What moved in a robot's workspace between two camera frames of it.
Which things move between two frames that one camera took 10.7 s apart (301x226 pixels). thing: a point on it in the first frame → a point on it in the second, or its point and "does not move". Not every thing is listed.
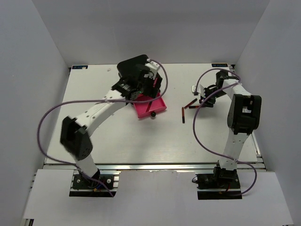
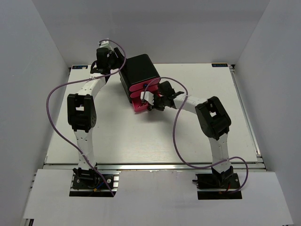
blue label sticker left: [79, 67] does not move
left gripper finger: [157, 84] → [121, 58]
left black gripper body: [140, 88] → [114, 59]
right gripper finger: [209, 104] → [159, 100]
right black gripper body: [208, 92] → [164, 104]
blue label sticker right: [219, 65] does not move
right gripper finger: [201, 100] → [157, 106]
